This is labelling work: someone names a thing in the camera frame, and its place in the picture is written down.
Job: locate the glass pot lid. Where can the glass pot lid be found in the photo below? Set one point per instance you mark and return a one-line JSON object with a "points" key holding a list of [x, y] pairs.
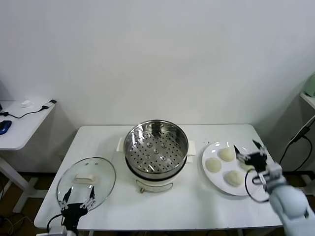
{"points": [[98, 172]]}

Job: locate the white black adapter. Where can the white black adapter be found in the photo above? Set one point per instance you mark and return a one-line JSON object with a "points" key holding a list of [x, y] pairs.
{"points": [[52, 102]]}

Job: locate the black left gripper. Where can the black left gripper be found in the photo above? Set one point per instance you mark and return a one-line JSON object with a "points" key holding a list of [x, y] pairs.
{"points": [[73, 214]]}

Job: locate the blue computer mouse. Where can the blue computer mouse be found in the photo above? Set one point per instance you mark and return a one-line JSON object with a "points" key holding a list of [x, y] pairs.
{"points": [[5, 126]]}

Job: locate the white round plate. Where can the white round plate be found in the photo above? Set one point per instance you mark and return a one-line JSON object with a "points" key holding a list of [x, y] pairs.
{"points": [[212, 152]]}

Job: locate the stainless steel steamer basket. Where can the stainless steel steamer basket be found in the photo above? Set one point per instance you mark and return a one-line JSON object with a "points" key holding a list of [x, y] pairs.
{"points": [[157, 152]]}

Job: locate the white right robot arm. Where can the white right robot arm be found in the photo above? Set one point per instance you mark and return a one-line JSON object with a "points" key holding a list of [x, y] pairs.
{"points": [[288, 199]]}

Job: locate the white electric cooker pot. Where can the white electric cooker pot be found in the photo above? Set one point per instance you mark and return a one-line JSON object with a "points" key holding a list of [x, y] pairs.
{"points": [[152, 184]]}

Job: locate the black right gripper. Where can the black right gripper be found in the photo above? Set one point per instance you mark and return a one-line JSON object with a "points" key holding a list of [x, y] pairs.
{"points": [[257, 162]]}

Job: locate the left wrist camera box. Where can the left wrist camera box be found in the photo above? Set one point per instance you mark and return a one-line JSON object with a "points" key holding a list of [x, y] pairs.
{"points": [[57, 231]]}

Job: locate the white side desk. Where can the white side desk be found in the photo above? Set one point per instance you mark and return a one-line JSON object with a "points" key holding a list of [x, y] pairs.
{"points": [[24, 132]]}

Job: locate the white steamed baozi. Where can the white steamed baozi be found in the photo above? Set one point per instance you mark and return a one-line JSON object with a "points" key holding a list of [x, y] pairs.
{"points": [[213, 164], [232, 178], [246, 168], [226, 155]]}

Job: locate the pale green appliance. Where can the pale green appliance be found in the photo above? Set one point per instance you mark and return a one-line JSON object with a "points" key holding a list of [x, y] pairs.
{"points": [[310, 86]]}

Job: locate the white crumpled tissue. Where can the white crumpled tissue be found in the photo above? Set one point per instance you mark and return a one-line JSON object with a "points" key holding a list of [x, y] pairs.
{"points": [[25, 103]]}

